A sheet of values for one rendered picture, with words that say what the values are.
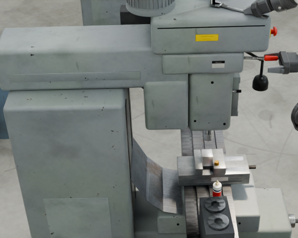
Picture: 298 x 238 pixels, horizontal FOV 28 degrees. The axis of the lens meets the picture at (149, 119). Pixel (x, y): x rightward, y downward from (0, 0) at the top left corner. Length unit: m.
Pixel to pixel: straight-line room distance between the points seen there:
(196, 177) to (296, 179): 1.65
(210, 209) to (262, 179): 1.89
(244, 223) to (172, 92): 0.82
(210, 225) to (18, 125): 0.90
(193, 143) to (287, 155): 1.57
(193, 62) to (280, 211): 1.07
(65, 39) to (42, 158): 0.53
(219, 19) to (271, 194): 1.22
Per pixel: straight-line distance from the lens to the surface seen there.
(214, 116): 2.62
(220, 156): 2.96
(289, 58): 2.43
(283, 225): 3.09
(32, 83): 2.54
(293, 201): 4.28
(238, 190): 3.06
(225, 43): 2.39
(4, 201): 4.38
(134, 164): 2.87
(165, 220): 2.93
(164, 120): 2.59
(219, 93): 2.55
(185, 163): 2.97
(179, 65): 2.44
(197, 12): 2.39
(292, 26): 6.44
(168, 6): 2.37
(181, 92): 2.51
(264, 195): 3.23
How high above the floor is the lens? 2.94
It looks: 36 degrees down
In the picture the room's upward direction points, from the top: 2 degrees counter-clockwise
